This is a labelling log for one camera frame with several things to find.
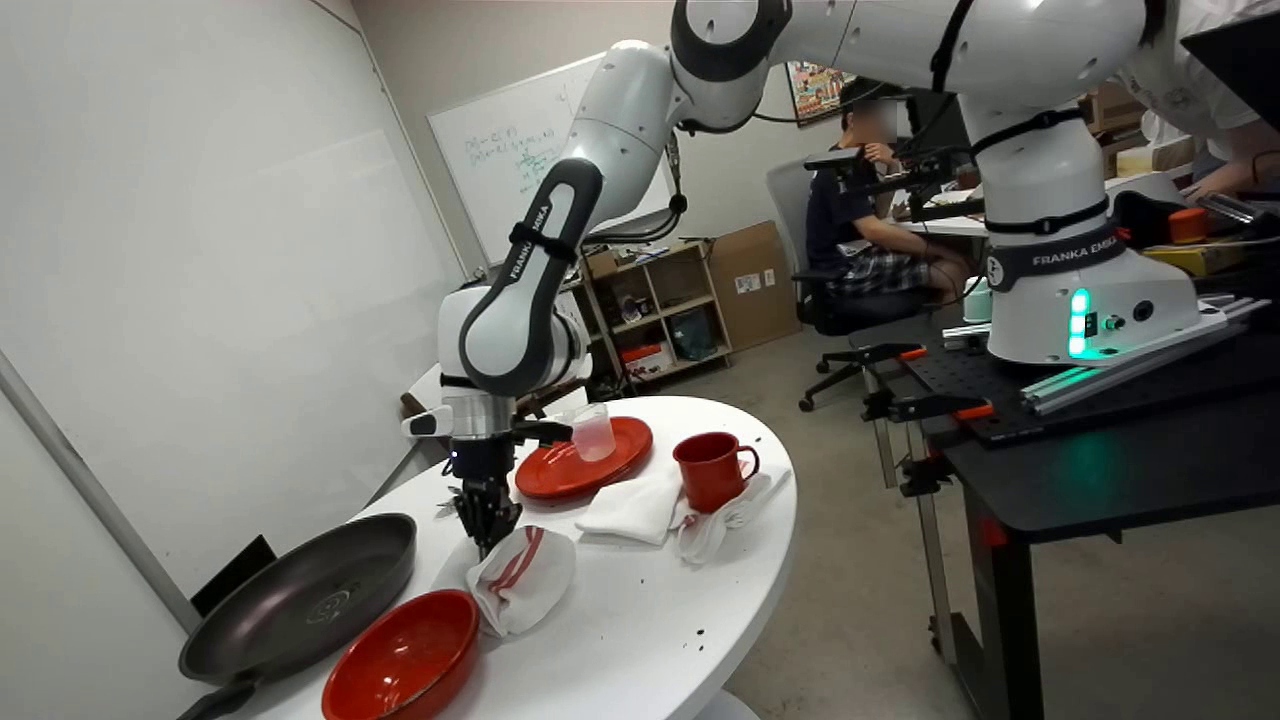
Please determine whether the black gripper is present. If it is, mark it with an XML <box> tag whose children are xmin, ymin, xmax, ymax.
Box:
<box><xmin>447</xmin><ymin>436</ymin><xmax>527</xmax><ymax>552</ymax></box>

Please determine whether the white and red towel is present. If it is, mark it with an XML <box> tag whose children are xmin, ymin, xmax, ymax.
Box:
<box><xmin>467</xmin><ymin>521</ymin><xmax>582</xmax><ymax>640</ymax></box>

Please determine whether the plain white folded towel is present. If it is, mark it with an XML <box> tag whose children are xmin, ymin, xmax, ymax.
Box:
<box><xmin>572</xmin><ymin>462</ymin><xmax>687</xmax><ymax>552</ymax></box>

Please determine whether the red plate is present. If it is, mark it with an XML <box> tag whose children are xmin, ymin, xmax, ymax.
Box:
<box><xmin>512</xmin><ymin>413</ymin><xmax>655</xmax><ymax>510</ymax></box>

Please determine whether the clear plastic cup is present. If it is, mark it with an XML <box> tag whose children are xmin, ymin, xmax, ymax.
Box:
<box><xmin>567</xmin><ymin>405</ymin><xmax>622</xmax><ymax>467</ymax></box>

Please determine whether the red bowl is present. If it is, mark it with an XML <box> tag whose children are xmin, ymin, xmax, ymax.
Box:
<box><xmin>315</xmin><ymin>586</ymin><xmax>490</xmax><ymax>720</ymax></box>

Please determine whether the black frying pan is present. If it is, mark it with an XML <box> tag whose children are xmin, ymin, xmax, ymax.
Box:
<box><xmin>175</xmin><ymin>510</ymin><xmax>419</xmax><ymax>720</ymax></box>

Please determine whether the red mug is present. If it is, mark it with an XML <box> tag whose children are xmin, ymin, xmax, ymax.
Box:
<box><xmin>670</xmin><ymin>427</ymin><xmax>766</xmax><ymax>521</ymax></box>

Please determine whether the crumpled white cloth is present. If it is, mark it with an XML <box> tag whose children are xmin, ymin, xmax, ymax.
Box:
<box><xmin>674</xmin><ymin>464</ymin><xmax>794</xmax><ymax>572</ymax></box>

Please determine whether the wooden shelf unit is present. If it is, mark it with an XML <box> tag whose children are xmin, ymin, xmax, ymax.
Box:
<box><xmin>578</xmin><ymin>238</ymin><xmax>742</xmax><ymax>400</ymax></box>

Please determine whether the cardboard box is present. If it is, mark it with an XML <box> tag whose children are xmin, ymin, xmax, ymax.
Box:
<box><xmin>699</xmin><ymin>218</ymin><xmax>810</xmax><ymax>355</ymax></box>

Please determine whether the whiteboard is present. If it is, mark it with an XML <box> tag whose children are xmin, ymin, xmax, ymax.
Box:
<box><xmin>426</xmin><ymin>46</ymin><xmax>674</xmax><ymax>274</ymax></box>

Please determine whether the seated person in dark shirt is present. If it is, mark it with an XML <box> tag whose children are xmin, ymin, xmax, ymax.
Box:
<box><xmin>798</xmin><ymin>81</ymin><xmax>972</xmax><ymax>305</ymax></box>

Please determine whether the teal plastic bottle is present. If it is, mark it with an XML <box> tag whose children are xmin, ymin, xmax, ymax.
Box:
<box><xmin>961</xmin><ymin>274</ymin><xmax>999</xmax><ymax>331</ymax></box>

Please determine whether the black desk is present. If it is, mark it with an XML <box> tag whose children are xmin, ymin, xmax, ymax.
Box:
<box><xmin>860</xmin><ymin>324</ymin><xmax>1280</xmax><ymax>720</ymax></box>

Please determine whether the small orange container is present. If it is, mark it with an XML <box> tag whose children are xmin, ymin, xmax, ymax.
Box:
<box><xmin>1169</xmin><ymin>203</ymin><xmax>1212</xmax><ymax>247</ymax></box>

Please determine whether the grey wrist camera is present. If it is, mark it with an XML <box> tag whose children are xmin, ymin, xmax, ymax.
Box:
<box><xmin>400</xmin><ymin>397</ymin><xmax>464</xmax><ymax>443</ymax></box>

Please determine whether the black wall box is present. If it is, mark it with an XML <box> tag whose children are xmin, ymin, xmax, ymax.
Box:
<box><xmin>188</xmin><ymin>532</ymin><xmax>280</xmax><ymax>619</ymax></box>

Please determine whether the black arm cable sleeve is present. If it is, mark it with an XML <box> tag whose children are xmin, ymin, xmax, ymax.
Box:
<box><xmin>458</xmin><ymin>116</ymin><xmax>696</xmax><ymax>397</ymax></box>

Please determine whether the grey wall trim strip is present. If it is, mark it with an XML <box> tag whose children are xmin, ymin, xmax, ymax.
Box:
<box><xmin>0</xmin><ymin>354</ymin><xmax>206</xmax><ymax>635</ymax></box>

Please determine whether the orange-handled black clamp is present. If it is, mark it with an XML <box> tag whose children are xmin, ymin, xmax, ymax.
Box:
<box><xmin>899</xmin><ymin>397</ymin><xmax>1009</xmax><ymax>502</ymax></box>
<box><xmin>860</xmin><ymin>340</ymin><xmax>942</xmax><ymax>425</ymax></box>

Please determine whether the colourful wall poster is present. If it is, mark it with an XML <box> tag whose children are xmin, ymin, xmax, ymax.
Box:
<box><xmin>785</xmin><ymin>58</ymin><xmax>860</xmax><ymax>133</ymax></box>

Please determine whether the aluminium rail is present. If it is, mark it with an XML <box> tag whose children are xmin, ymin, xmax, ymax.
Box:
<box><xmin>1015</xmin><ymin>294</ymin><xmax>1273</xmax><ymax>418</ymax></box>

